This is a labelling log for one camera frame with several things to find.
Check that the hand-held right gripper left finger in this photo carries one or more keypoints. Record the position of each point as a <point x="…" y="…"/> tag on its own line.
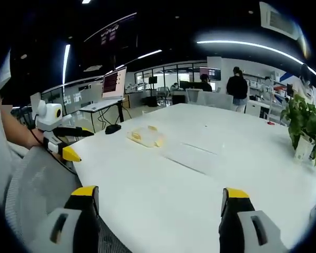
<point x="80" y="229"/>

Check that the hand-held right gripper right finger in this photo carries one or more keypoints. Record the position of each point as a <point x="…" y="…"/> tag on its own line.
<point x="239" y="232"/>

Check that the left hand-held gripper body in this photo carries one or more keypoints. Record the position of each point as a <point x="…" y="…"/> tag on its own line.
<point x="48" y="116"/>

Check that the grey mesh office chair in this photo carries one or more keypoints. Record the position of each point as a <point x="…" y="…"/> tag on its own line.
<point x="34" y="179"/>

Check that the white standing desk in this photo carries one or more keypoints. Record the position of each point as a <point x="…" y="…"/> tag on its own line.
<point x="102" y="105"/>

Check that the person's white shirt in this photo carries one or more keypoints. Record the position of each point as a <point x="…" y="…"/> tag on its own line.
<point x="0" y="126"/>

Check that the short ceiling light strip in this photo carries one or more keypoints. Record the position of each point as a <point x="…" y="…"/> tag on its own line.
<point x="66" y="63"/>

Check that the open laptop on desk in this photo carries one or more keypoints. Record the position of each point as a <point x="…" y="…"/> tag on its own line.
<point x="113" y="83"/>

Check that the black screen on stand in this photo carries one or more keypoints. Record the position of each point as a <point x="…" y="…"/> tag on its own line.
<point x="152" y="91"/>

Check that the small red object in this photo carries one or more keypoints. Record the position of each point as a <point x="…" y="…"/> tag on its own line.
<point x="270" y="123"/>

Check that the green potted plant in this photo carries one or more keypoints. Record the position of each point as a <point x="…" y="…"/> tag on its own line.
<point x="306" y="124"/>

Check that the white standing fan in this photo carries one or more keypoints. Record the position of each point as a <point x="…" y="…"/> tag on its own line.
<point x="268" y="91"/>

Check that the long ceiling light strip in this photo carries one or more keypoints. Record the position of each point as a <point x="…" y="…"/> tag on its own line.
<point x="252" y="46"/>

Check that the ceiling air vent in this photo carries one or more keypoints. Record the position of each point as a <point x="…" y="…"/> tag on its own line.
<point x="277" y="19"/>

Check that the dark wall monitor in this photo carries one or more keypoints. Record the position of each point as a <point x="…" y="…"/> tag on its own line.
<point x="213" y="73"/>

